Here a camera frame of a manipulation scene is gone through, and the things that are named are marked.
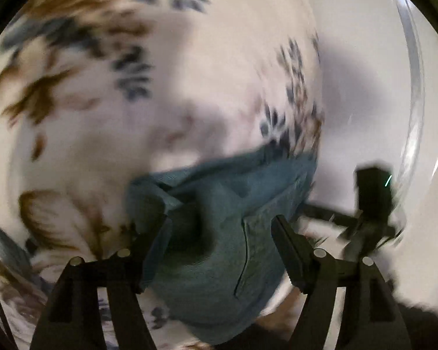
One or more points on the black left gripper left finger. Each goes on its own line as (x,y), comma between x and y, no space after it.
(71,318)

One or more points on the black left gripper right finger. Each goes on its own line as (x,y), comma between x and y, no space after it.
(371,318)

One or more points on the blue denim jeans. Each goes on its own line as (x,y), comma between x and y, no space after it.
(214,262)

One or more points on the white bed headboard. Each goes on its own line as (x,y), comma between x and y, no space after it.
(380,62)

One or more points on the floral fleece bed blanket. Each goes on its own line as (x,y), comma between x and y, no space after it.
(97,93)

